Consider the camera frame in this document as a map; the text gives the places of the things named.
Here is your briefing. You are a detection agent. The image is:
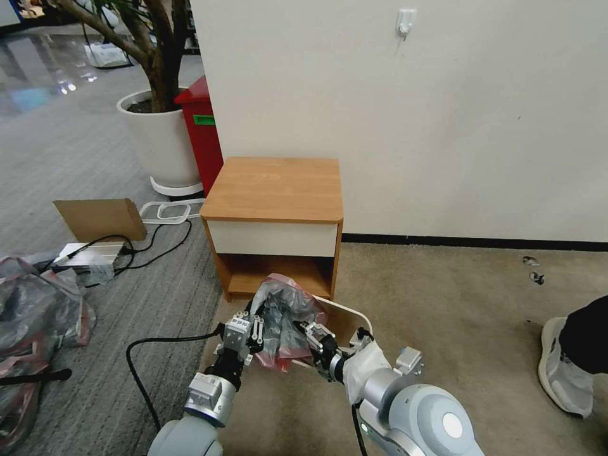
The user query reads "white wall hook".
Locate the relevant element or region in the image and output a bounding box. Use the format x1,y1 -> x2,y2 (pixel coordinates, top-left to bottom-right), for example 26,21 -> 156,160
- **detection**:
395,7 -> 419,42

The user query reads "brown cardboard sheet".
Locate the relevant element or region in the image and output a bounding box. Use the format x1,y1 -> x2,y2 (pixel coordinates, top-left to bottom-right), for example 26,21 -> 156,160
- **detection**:
53,198 -> 149,244

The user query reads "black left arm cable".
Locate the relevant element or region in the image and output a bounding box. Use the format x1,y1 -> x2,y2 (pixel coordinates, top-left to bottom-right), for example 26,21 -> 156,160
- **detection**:
125,322 -> 227,434

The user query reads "person's leg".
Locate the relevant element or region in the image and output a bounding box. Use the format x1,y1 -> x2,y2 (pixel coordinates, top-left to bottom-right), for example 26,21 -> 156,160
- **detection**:
558,294 -> 608,377

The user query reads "silver metal case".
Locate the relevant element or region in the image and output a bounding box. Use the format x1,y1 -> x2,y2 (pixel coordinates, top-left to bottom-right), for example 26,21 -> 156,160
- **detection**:
51,241 -> 128,276

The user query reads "red bin with green label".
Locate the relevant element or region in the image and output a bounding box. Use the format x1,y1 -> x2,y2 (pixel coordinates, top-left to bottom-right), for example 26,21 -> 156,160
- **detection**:
174,75 -> 225,199

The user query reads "white package on floor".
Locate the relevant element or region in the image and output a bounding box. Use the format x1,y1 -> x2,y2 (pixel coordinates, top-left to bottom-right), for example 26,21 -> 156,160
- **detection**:
83,42 -> 135,70

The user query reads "pile of translucent plastic bags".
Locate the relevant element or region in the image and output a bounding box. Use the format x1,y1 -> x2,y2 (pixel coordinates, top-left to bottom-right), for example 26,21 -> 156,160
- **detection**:
0,255 -> 98,455

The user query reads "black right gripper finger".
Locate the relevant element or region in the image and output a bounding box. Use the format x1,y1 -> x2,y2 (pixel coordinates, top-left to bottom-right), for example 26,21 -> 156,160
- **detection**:
303,343 -> 329,371
291,320 -> 334,352

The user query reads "black floor cable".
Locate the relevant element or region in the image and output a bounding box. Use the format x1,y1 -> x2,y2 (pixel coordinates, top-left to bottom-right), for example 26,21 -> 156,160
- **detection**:
111,217 -> 194,276

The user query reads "person's white shoe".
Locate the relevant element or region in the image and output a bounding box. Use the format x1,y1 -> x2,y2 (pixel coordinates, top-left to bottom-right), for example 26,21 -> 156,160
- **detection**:
537,317 -> 595,420

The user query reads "white wooden-rim trash can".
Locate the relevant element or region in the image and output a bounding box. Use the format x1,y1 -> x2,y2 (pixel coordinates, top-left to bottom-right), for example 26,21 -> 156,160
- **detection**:
284,294 -> 376,372

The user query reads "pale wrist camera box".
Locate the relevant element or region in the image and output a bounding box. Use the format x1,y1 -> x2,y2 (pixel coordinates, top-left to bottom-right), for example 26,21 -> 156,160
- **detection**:
224,317 -> 251,353

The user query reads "white wire frame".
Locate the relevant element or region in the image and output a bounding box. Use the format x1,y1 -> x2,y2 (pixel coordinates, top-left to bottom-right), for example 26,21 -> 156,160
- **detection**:
141,201 -> 204,225

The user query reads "wooden nightstand with white drawer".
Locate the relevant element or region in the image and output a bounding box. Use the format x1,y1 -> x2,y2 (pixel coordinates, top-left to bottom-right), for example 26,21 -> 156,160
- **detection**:
199,156 -> 345,303

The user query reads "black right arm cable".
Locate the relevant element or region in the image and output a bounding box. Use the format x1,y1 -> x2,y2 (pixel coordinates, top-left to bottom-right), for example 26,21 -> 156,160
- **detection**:
350,402 -> 371,456

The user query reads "black rod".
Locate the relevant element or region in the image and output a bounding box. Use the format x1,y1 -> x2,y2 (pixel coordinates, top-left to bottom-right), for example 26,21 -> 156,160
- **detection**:
0,368 -> 73,386

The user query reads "brown tree trunk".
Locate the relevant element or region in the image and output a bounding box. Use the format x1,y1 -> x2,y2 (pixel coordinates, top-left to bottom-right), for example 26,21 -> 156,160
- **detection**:
59,0 -> 192,113

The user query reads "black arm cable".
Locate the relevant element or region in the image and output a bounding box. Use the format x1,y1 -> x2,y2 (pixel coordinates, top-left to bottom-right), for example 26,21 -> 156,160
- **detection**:
125,322 -> 227,434
350,402 -> 371,456

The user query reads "white round plant pot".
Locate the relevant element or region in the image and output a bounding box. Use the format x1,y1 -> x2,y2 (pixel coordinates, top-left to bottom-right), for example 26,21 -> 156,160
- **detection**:
117,87 -> 206,196

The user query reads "red grey translucent garbage bag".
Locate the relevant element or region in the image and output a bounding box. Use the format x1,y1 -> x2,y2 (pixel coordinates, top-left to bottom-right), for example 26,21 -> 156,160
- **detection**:
250,273 -> 329,376

